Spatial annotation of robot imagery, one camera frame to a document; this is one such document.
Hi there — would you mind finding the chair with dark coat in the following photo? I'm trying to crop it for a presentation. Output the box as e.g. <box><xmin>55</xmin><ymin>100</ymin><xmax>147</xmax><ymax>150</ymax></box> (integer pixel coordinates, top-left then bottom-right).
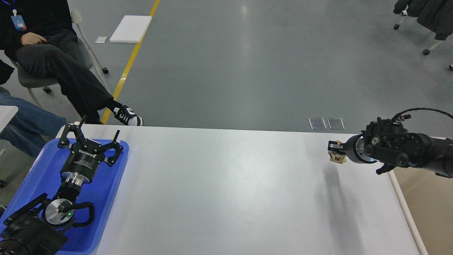
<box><xmin>393</xmin><ymin>0</ymin><xmax>453</xmax><ymax>56</ymax></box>

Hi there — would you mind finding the left metal floor plate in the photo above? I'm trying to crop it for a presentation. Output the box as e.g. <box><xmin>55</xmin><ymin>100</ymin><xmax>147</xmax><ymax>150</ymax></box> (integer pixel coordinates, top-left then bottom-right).
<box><xmin>308</xmin><ymin>117</ymin><xmax>327</xmax><ymax>130</ymax></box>

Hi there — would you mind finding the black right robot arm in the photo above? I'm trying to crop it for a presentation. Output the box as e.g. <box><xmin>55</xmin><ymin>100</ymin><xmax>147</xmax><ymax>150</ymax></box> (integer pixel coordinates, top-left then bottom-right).
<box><xmin>327</xmin><ymin>108</ymin><xmax>453</xmax><ymax>178</ymax></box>

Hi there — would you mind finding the metal floor plate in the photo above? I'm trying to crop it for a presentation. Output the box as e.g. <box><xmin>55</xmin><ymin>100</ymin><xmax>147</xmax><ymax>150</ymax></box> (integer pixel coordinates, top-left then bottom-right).
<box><xmin>327</xmin><ymin>117</ymin><xmax>345</xmax><ymax>130</ymax></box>
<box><xmin>308</xmin><ymin>117</ymin><xmax>327</xmax><ymax>130</ymax></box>

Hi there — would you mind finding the white table corner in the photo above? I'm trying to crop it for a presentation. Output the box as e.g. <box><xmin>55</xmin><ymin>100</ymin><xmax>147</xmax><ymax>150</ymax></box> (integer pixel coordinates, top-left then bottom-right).
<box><xmin>0</xmin><ymin>106</ymin><xmax>18</xmax><ymax>132</ymax></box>

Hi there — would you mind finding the blue plastic tray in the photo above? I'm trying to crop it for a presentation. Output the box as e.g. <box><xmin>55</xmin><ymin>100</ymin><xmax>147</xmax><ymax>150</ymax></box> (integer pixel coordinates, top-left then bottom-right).
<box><xmin>0</xmin><ymin>138</ymin><xmax>129</xmax><ymax>255</ymax></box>

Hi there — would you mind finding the seated person in black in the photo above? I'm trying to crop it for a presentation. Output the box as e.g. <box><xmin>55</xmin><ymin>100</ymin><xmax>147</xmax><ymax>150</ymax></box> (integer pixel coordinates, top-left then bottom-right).
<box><xmin>0</xmin><ymin>0</ymin><xmax>143</xmax><ymax>126</ymax></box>

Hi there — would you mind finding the right metal floor plate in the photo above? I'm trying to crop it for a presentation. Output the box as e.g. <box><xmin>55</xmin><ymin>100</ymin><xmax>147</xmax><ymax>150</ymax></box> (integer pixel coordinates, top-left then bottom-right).
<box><xmin>327</xmin><ymin>117</ymin><xmax>345</xmax><ymax>130</ymax></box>

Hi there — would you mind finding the person in blue jeans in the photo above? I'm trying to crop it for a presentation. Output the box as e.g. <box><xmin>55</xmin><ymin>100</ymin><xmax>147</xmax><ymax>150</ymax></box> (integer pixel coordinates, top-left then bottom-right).
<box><xmin>0</xmin><ymin>87</ymin><xmax>68</xmax><ymax>158</ymax></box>

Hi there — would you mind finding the beige plastic bin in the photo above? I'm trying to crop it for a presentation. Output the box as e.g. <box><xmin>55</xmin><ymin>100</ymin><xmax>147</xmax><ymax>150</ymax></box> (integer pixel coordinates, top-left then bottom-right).
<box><xmin>393</xmin><ymin>168</ymin><xmax>453</xmax><ymax>255</ymax></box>

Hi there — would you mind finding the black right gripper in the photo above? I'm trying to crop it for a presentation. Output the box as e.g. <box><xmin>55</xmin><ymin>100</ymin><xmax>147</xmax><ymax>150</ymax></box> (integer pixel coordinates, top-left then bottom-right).
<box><xmin>327</xmin><ymin>135</ymin><xmax>377</xmax><ymax>164</ymax></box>

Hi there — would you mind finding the white foam board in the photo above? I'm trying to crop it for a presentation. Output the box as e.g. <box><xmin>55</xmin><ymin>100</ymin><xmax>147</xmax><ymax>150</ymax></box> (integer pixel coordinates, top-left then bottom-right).
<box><xmin>109</xmin><ymin>16</ymin><xmax>152</xmax><ymax>44</ymax></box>

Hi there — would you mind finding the brown paper ball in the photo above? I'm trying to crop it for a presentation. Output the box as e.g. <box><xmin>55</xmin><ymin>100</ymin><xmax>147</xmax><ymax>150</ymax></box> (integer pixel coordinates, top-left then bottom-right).
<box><xmin>327</xmin><ymin>149</ymin><xmax>347</xmax><ymax>164</ymax></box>

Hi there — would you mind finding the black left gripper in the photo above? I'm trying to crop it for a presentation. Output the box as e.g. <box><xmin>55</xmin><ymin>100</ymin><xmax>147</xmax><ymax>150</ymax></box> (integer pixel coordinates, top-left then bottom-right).
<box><xmin>58</xmin><ymin>116</ymin><xmax>124</xmax><ymax>183</ymax></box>

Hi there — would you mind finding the grey office chair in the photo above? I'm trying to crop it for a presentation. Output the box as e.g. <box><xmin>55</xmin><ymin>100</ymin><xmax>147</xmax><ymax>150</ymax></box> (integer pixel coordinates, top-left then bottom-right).
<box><xmin>10</xmin><ymin>10</ymin><xmax>109</xmax><ymax>109</ymax></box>

